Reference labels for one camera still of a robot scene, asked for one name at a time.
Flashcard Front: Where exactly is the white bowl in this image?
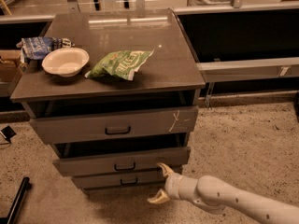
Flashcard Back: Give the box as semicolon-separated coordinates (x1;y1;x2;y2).
42;48;90;77

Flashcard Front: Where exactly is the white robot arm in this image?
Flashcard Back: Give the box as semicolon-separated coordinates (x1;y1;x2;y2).
148;162;299;224

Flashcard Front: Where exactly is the cardboard box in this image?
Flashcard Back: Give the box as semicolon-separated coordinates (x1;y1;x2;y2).
0;49;27;82

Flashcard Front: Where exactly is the blue snack bag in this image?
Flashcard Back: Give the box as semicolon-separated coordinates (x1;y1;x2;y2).
16;36;75;62

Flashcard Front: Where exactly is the black bar on floor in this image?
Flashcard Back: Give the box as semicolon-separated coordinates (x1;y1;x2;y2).
0;176;32;224

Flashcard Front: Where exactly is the grey drawer cabinet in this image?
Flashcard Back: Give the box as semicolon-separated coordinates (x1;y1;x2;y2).
9;8;206;193

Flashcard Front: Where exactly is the green chip bag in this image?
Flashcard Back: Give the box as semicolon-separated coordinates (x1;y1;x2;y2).
85;50;153;81

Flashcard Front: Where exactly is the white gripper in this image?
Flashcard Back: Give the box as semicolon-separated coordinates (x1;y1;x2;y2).
148;162;199;204

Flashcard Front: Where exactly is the black floor clip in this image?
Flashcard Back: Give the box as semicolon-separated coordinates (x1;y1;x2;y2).
0;125;16;145

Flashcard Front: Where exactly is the grey drawer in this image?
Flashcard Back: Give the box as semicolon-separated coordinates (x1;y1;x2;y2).
30;106;198;144
53;147;191;176
72;169;164;190

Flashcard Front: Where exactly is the grey metal railing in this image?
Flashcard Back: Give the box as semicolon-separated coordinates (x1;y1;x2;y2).
174;2;299;83

